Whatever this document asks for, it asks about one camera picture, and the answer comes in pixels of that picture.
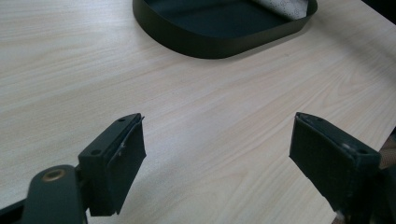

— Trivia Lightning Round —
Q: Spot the black key stand with tray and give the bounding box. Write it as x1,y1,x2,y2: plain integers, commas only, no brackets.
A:
132,0,318,60

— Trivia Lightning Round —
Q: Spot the beige key pouch with ring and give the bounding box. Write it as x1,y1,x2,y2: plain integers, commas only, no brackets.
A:
251,0,310,21

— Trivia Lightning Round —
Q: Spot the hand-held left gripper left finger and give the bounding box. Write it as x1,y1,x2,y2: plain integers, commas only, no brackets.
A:
78,112,148,217

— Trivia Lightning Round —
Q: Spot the tan fabric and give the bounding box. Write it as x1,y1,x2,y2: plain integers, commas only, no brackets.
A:
379,136,396,171

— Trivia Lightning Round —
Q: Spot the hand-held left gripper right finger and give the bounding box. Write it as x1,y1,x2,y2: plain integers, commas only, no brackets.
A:
289,111,383,224

